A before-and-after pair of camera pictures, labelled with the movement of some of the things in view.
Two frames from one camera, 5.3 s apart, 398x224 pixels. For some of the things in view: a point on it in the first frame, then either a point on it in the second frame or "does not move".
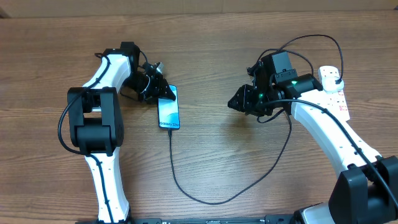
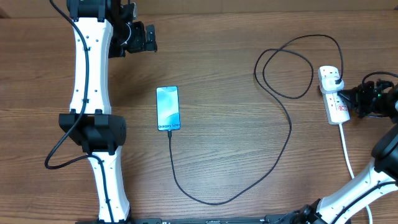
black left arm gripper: x=158 y=89 -> x=140 y=44
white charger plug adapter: x=330 y=86 does not move
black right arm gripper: x=245 y=96 -> x=352 y=96
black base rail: x=269 y=219 does not move
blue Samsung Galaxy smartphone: x=168 y=111 does not move
